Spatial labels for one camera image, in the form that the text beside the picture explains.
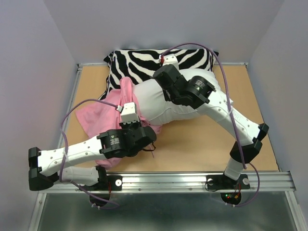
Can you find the aluminium table frame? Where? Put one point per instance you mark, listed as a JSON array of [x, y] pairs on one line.
[[64, 122]]

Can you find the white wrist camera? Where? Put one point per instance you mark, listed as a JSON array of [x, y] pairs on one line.
[[169, 59], [128, 113]]

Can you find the zebra print pillow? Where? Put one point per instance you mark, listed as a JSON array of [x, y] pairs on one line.
[[139, 65]]

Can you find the aluminium mounting rail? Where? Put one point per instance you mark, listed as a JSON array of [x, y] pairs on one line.
[[194, 182]]

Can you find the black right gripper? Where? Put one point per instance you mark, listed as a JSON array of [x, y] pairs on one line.
[[167, 95]]

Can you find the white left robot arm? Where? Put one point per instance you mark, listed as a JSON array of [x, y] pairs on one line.
[[44, 165]]

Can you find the pink floral satin pillowcase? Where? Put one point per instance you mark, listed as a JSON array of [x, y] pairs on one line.
[[97, 117]]

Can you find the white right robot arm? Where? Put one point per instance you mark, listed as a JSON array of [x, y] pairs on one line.
[[189, 93]]

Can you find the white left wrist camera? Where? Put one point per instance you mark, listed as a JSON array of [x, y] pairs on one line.
[[128, 113]]

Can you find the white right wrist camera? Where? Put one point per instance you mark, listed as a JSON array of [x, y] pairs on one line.
[[169, 59]]

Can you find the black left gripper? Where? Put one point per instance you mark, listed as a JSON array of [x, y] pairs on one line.
[[124, 125]]

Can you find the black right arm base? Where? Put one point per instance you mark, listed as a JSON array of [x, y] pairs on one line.
[[233, 188]]

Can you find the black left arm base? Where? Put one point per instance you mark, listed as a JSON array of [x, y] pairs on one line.
[[106, 183]]

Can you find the white pillow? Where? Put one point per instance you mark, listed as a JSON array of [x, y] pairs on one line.
[[157, 109]]

